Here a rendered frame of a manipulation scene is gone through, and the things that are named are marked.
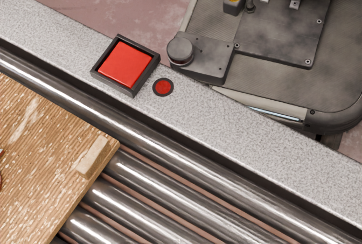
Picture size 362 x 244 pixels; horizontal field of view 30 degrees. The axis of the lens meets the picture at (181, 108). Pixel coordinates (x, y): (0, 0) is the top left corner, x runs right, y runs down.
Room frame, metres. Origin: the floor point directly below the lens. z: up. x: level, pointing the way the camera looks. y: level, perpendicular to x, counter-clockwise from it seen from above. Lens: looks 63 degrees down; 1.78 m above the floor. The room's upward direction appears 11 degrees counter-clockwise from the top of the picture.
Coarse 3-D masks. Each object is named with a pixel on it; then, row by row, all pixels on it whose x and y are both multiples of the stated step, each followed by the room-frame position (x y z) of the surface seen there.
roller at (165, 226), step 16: (96, 192) 0.33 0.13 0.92; (112, 192) 0.33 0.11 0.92; (96, 208) 0.32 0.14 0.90; (112, 208) 0.31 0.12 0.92; (128, 208) 0.30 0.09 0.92; (144, 208) 0.30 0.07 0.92; (128, 224) 0.28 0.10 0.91; (144, 224) 0.28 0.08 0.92; (160, 224) 0.27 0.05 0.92; (176, 224) 0.27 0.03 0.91; (160, 240) 0.25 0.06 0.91; (176, 240) 0.25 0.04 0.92; (192, 240) 0.24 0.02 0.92; (208, 240) 0.24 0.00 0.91
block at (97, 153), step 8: (96, 144) 0.38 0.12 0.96; (104, 144) 0.38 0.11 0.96; (88, 152) 0.38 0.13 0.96; (96, 152) 0.37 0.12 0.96; (104, 152) 0.38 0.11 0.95; (88, 160) 0.36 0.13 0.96; (96, 160) 0.37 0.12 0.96; (80, 168) 0.36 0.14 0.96; (88, 168) 0.35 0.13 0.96; (88, 176) 0.35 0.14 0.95
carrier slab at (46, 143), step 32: (0, 96) 0.50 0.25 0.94; (32, 96) 0.49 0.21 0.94; (0, 128) 0.45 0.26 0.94; (32, 128) 0.44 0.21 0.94; (64, 128) 0.43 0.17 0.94; (96, 128) 0.42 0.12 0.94; (0, 160) 0.40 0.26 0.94; (32, 160) 0.39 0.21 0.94; (64, 160) 0.38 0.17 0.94; (0, 192) 0.35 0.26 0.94; (32, 192) 0.35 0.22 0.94; (64, 192) 0.34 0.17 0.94; (0, 224) 0.31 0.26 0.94; (32, 224) 0.30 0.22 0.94
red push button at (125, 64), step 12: (120, 48) 0.55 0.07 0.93; (132, 48) 0.54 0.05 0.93; (108, 60) 0.53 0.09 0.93; (120, 60) 0.53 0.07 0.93; (132, 60) 0.52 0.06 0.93; (144, 60) 0.52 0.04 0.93; (108, 72) 0.51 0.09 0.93; (120, 72) 0.51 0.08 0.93; (132, 72) 0.50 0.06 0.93; (132, 84) 0.48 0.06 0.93
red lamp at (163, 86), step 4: (164, 80) 0.49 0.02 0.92; (156, 84) 0.49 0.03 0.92; (160, 84) 0.48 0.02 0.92; (164, 84) 0.48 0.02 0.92; (168, 84) 0.48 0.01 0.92; (156, 88) 0.48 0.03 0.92; (160, 88) 0.48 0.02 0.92; (164, 88) 0.48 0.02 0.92; (168, 88) 0.47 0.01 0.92; (160, 92) 0.47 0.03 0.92; (164, 92) 0.47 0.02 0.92
